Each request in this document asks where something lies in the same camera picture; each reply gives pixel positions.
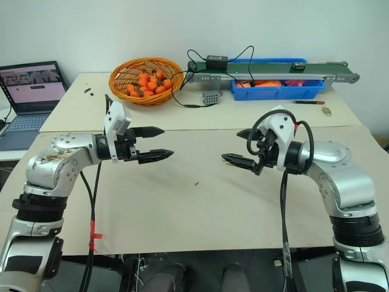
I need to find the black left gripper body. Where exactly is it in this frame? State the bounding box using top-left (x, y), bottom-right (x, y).
top-left (116, 128), bottom-right (141, 163)

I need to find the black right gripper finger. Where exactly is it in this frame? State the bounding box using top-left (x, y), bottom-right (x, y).
top-left (221, 153), bottom-right (260, 173)
top-left (236, 128), bottom-right (260, 141)

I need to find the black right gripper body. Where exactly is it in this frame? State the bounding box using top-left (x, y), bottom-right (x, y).
top-left (254, 128), bottom-right (281, 176)

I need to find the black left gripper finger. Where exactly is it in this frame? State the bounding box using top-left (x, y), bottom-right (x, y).
top-left (138, 148), bottom-right (175, 165)
top-left (134, 126), bottom-right (165, 139)

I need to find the blue plastic bin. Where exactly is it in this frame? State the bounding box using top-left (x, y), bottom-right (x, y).
top-left (228, 57), bottom-right (327, 102)

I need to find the grey perforated control box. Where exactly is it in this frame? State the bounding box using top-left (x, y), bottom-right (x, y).
top-left (200, 91), bottom-right (219, 107)

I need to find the orange wicker basket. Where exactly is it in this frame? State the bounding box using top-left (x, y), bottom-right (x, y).
top-left (109, 57), bottom-right (184, 107)

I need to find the orange toy in bin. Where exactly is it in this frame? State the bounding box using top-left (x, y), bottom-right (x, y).
top-left (235, 79), bottom-right (282, 89)

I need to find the green belt mini conveyor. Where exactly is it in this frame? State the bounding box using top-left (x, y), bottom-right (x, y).
top-left (186, 60), bottom-right (360, 85)

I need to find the black power adapter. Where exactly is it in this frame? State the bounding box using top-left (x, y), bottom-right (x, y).
top-left (206, 54), bottom-right (229, 66)

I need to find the open grey laptop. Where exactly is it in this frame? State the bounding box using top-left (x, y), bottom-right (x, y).
top-left (0, 60), bottom-right (69, 151)

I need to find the dark rounded shape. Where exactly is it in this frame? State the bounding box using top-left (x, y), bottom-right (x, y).
top-left (145, 262), bottom-right (196, 292)
top-left (221, 262), bottom-right (252, 292)

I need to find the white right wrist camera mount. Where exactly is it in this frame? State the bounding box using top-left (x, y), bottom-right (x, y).
top-left (260, 105), bottom-right (297, 170)

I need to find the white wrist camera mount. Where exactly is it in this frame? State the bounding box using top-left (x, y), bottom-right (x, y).
top-left (103, 100), bottom-right (133, 164)
top-left (260, 105), bottom-right (297, 170)

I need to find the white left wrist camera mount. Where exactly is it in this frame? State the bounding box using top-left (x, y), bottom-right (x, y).
top-left (103, 100), bottom-right (133, 164)

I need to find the black conveyor cable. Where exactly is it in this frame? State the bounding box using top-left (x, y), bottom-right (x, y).
top-left (171, 70), bottom-right (202, 108)

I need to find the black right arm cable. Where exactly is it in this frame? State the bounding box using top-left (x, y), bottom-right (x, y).
top-left (246, 109), bottom-right (315, 292)

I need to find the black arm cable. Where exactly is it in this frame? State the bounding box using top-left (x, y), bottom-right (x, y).
top-left (246, 109), bottom-right (315, 292)
top-left (78, 94), bottom-right (111, 292)

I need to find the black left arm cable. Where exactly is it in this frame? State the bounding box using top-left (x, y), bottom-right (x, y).
top-left (78, 94), bottom-right (111, 292)

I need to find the black adapter cable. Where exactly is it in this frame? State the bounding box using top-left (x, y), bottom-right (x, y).
top-left (186, 45), bottom-right (255, 82)

